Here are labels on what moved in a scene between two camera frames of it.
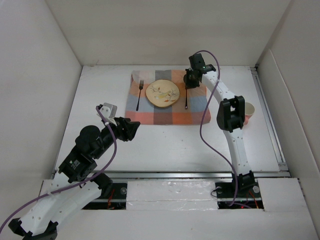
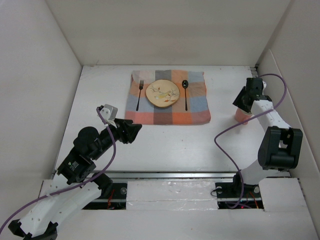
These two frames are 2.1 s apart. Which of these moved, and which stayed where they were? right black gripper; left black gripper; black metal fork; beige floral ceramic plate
Moved: right black gripper
Stayed: black metal fork; left black gripper; beige floral ceramic plate
